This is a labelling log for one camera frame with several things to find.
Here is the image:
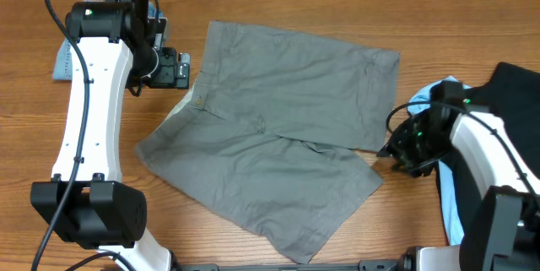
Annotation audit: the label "black garment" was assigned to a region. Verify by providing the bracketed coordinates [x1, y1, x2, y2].
[434, 62, 540, 234]

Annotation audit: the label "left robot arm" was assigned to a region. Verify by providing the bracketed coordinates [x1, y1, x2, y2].
[30, 0, 191, 270]

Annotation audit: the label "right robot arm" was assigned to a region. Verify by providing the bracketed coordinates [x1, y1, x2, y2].
[378, 81, 539, 271]

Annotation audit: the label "grey shorts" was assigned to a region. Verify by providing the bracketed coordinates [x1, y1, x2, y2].
[136, 21, 400, 263]

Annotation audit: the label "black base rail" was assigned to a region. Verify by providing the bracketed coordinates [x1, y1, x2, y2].
[176, 260, 398, 271]

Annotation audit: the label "folded blue denim jeans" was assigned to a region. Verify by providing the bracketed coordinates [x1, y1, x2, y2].
[52, 2, 165, 81]

